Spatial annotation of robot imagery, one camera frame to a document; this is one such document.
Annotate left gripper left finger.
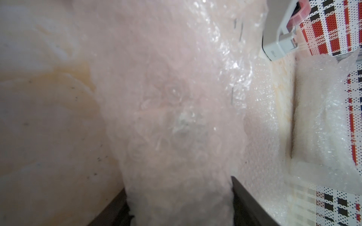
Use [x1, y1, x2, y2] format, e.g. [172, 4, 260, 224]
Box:
[88, 189, 133, 226]

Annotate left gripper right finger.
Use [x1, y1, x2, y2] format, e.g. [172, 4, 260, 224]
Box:
[231, 176, 279, 226]

